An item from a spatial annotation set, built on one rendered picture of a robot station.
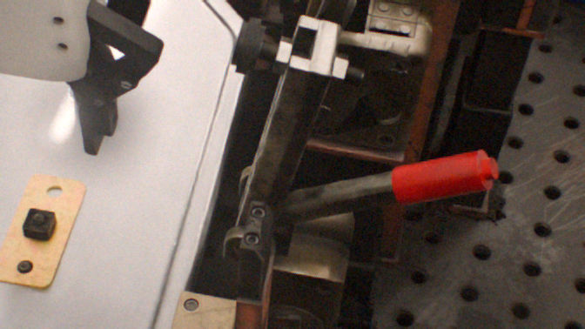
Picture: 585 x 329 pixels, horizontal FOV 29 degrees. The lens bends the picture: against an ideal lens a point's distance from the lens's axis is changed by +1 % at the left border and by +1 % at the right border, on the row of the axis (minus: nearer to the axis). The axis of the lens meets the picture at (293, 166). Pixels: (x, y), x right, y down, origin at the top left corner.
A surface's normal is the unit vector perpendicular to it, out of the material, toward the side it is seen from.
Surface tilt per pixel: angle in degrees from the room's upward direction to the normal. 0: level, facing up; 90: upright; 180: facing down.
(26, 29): 91
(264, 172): 90
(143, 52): 90
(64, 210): 0
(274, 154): 90
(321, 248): 0
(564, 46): 0
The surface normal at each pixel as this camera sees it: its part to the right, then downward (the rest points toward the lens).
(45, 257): 0.07, -0.61
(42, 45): -0.09, 0.81
